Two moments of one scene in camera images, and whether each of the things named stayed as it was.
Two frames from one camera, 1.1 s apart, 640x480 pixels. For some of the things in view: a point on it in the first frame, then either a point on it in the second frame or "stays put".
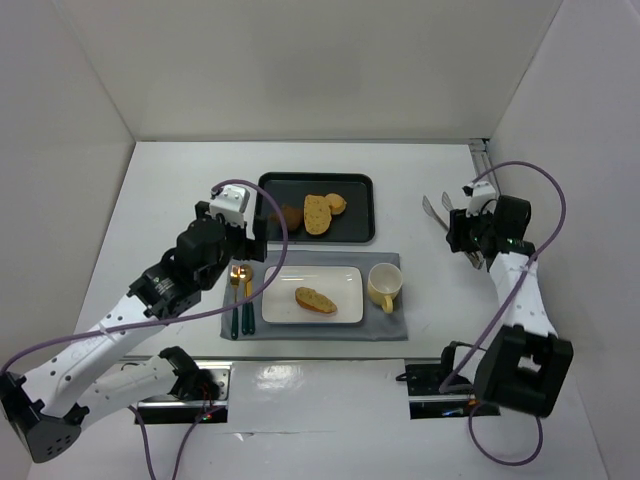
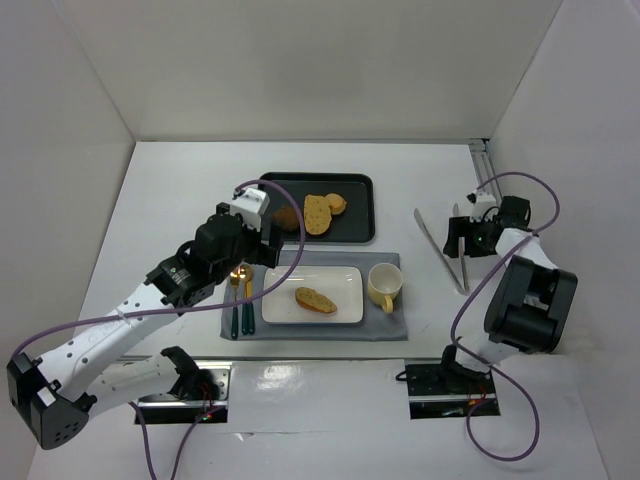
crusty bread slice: [315, 300] stays put
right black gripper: [456, 235] stays put
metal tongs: [476, 258] → [463, 289]
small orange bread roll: [336, 203] stays put
